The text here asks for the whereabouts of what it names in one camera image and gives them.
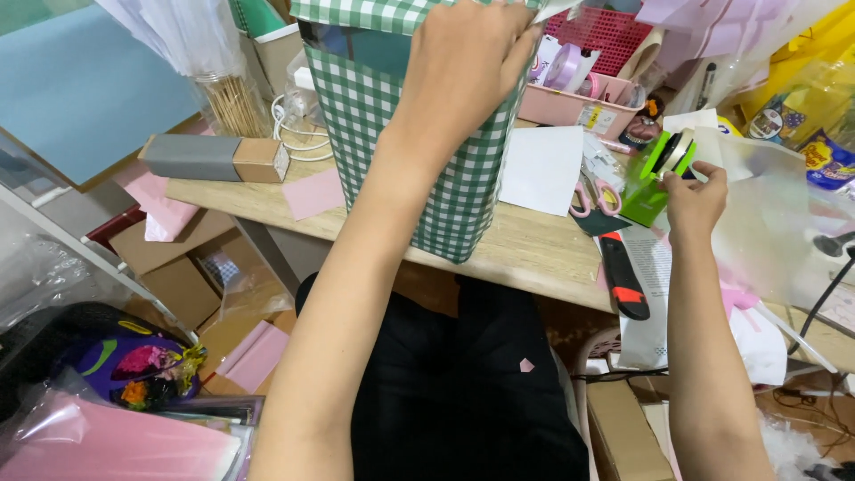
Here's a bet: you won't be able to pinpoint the person's right hand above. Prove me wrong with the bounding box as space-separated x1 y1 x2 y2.
661 162 729 248

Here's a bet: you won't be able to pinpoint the person's left hand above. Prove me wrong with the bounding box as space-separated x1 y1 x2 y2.
391 0 545 159

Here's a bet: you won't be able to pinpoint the green checked box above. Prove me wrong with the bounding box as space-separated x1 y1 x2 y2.
290 0 543 265

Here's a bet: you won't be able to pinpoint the clear tape roll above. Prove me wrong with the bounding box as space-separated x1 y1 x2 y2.
651 129 697 180

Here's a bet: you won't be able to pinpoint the lilac ribbon roll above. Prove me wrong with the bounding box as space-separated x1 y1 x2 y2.
544 43 584 92

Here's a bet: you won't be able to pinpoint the red plastic basket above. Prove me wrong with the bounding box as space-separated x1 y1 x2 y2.
544 4 655 78

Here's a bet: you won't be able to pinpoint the pink plastic tray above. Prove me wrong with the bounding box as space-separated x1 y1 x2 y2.
517 69 646 142

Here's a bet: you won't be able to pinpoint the white paper sheet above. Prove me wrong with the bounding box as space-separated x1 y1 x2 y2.
498 125 586 219

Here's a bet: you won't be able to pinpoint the small doll figure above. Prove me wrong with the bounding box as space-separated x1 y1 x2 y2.
619 96 666 152

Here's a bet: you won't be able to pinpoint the pink scissors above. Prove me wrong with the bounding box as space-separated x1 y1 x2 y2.
569 174 623 220

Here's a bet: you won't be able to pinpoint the bundle of pink wrapping sheets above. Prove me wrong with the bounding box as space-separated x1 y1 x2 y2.
635 0 812 76

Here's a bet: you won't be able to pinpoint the black marker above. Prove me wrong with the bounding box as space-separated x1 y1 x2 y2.
696 61 717 112

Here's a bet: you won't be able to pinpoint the green tape dispenser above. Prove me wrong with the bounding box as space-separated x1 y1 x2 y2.
619 129 700 228

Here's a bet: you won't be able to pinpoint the dark green paper scrap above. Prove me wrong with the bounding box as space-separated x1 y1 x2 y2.
570 210 633 237

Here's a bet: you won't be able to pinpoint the pink paper square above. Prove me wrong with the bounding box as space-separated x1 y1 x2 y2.
281 166 347 223

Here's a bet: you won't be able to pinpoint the black red utility knife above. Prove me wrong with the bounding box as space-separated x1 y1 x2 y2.
598 231 651 322

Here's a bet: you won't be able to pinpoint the jar of wooden skewers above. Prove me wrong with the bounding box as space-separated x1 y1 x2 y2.
192 69 273 140

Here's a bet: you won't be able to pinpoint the yellow plastic bag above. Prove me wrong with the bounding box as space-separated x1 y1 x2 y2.
731 0 855 121

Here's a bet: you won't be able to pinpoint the bundle of white plastic sheets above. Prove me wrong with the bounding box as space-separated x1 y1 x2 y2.
95 0 245 78

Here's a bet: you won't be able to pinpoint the clear cellophane sheet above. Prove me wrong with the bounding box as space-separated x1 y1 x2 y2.
691 126 855 310

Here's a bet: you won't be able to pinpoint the purple yellow candy bag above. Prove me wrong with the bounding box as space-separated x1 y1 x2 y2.
743 92 855 196

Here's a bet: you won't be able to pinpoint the grey brown long cardboard box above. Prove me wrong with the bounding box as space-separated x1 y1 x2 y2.
138 133 291 185

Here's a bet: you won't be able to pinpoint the white plastic stool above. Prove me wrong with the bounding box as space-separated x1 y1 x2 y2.
573 326 623 481

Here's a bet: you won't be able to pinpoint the printed white paper strip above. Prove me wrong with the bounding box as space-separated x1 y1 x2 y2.
613 223 676 372

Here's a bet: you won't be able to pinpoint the pink ribbon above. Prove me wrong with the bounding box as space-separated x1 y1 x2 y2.
719 279 764 323

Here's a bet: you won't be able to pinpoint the person's black trousers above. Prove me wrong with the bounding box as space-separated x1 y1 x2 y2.
294 270 593 481

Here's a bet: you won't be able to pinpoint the pink paper bag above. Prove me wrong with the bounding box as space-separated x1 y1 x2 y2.
112 159 203 243

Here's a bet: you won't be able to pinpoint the white crumpled paper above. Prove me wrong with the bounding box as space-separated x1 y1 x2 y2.
727 306 790 387

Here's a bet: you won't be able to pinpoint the heap of cardboard boxes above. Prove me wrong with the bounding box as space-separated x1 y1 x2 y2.
108 207 299 396

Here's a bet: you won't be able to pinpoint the pink folded sheets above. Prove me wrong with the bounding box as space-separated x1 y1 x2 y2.
214 320 292 395

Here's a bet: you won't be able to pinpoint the light blue board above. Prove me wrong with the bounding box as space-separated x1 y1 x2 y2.
0 4 203 193

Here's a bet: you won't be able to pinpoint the purple wrapped flower bouquet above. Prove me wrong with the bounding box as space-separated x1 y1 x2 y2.
52 321 209 412

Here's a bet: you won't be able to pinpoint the clear bubble wrap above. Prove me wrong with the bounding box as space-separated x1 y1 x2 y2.
0 199 136 336

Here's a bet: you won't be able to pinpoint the black bag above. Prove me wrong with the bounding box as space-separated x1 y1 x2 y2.
0 301 176 423

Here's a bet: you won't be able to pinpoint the pack of pink wrapping paper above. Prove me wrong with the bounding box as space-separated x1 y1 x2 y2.
0 390 256 481

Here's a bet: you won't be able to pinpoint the white charger cable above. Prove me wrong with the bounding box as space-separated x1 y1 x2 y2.
270 65 335 164

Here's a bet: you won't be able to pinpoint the black cable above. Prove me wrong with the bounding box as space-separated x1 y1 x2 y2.
787 246 855 356

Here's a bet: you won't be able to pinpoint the white metal rack frame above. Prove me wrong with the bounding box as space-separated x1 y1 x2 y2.
0 182 201 346

